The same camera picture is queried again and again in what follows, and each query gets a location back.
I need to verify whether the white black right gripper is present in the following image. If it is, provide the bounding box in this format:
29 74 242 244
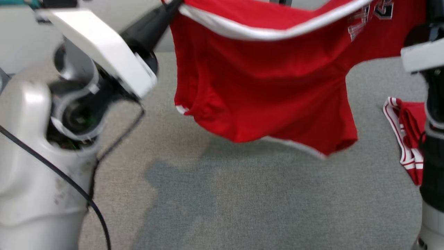
401 0 444 73

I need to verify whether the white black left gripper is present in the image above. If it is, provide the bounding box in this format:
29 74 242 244
35 0 183 100

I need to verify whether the red jersey striped trim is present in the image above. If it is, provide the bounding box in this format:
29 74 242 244
383 97 428 186

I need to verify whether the red jersey plain white trim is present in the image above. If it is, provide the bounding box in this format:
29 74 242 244
169 0 428 160

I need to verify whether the teal left camera connector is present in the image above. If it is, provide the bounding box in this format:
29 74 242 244
0 0 41 8

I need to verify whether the black left camera cable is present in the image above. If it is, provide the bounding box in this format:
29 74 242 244
0 124 112 250

